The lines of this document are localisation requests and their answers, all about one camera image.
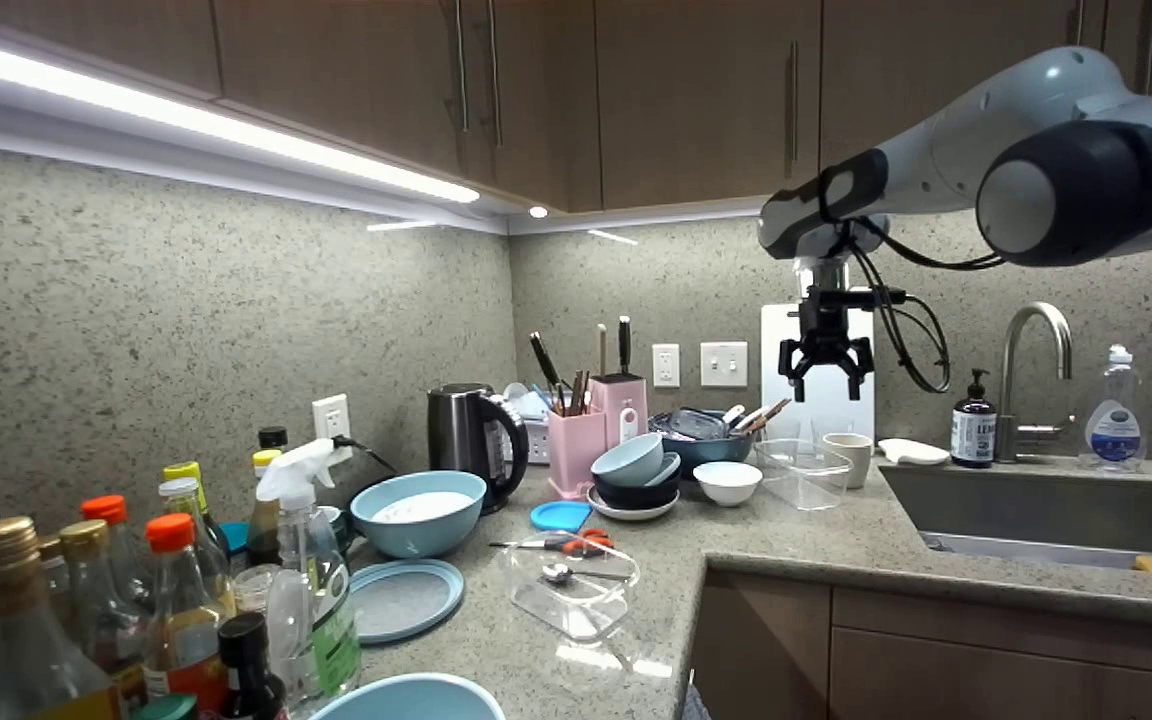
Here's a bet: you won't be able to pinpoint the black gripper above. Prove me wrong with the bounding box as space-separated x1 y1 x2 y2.
779 260 874 405

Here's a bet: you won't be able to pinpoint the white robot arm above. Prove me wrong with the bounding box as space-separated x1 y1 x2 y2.
760 43 1152 396

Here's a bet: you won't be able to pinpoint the dark blue bowl with utensils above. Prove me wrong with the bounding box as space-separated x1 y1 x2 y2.
662 407 751 470

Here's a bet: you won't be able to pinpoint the small white bowl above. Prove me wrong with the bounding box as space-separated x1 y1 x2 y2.
692 459 765 507

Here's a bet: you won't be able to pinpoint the light blue bowl with white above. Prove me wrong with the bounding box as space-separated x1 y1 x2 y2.
346 470 488 560

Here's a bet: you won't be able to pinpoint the light blue front bowl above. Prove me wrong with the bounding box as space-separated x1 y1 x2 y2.
310 674 502 720

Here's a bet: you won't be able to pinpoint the white cutting board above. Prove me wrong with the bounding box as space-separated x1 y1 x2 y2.
760 305 874 439

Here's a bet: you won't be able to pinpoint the white mug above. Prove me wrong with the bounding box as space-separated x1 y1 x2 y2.
822 431 870 493

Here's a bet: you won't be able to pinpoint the clear plastic cup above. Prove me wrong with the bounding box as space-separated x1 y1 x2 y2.
786 429 831 513

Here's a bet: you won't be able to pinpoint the white dish by sink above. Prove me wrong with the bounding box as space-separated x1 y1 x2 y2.
878 436 953 470

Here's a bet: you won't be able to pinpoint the dark soap pump bottle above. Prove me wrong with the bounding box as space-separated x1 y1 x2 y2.
953 373 994 470

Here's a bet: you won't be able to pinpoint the white small outlet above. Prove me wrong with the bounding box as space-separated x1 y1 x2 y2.
651 344 679 388

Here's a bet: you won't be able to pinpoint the chrome sink faucet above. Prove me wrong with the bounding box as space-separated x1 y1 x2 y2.
1000 301 1073 464

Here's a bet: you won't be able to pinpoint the pink knife block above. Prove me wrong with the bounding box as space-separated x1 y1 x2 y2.
593 382 647 444

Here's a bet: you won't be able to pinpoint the stacked blue grey bowls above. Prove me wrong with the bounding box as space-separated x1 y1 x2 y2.
587 431 679 517

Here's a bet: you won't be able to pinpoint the pink utensil holder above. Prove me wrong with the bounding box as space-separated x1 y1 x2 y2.
546 414 605 502

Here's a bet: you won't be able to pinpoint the clear blue dish soap bottle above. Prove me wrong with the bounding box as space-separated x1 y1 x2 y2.
1084 344 1143 470

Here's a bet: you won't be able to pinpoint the small blue lid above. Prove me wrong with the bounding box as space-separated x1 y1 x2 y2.
529 502 593 532

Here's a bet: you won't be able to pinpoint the clear glass container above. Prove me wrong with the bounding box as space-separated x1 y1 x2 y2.
502 551 639 641

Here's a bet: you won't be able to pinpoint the metal spoon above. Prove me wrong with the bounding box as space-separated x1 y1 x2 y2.
541 560 636 587

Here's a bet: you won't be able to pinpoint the black electric kettle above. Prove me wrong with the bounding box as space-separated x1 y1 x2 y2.
426 384 529 507

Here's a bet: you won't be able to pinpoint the light blue plate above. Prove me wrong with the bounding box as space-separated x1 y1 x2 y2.
346 560 464 650

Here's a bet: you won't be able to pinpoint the white spray bottle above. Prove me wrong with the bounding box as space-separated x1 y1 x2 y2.
257 436 337 574

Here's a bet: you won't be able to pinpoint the black cap dark bottle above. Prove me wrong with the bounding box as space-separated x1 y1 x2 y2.
219 614 285 720

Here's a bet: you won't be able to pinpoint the yellow cap bottle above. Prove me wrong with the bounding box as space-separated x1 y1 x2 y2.
154 455 236 594

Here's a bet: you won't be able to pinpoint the orange cap sauce bottle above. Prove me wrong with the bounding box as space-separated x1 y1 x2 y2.
145 513 227 720

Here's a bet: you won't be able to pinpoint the red cap bottle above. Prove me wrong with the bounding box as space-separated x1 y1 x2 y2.
79 493 151 614

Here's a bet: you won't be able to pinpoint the gold cap sauce bottle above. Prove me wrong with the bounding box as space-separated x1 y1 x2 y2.
0 517 125 720

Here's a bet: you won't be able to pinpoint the under cabinet light strip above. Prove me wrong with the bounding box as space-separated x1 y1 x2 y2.
0 50 481 206

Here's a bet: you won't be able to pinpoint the white light switch plate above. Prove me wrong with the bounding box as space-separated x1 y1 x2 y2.
699 342 749 388

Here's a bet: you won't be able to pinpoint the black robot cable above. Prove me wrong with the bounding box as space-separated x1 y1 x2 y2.
844 216 1007 399

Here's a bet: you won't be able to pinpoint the white wall outlet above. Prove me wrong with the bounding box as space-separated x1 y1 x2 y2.
310 394 346 436

